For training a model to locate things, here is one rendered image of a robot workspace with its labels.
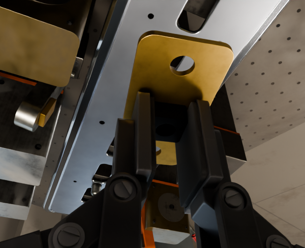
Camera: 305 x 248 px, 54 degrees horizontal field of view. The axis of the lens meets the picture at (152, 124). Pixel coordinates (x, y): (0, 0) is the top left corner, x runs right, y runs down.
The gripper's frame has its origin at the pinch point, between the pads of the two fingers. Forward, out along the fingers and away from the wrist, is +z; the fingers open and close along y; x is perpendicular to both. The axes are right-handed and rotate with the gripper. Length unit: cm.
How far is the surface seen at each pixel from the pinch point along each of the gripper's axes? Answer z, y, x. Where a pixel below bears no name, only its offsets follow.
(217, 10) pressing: 24.8, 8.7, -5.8
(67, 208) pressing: 24, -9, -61
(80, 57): 26.1, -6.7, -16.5
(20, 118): 14.4, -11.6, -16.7
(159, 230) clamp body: 18, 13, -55
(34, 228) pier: 84, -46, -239
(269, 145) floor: 120, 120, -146
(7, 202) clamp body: 19, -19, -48
